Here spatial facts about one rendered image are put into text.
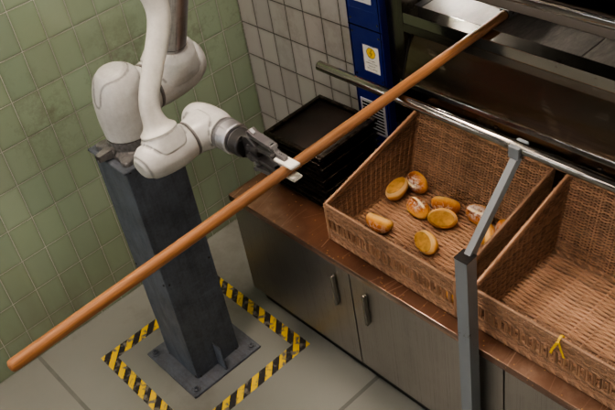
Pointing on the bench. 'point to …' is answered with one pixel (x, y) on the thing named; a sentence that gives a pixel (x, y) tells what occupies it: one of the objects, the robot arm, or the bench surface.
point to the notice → (371, 59)
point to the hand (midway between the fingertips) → (288, 167)
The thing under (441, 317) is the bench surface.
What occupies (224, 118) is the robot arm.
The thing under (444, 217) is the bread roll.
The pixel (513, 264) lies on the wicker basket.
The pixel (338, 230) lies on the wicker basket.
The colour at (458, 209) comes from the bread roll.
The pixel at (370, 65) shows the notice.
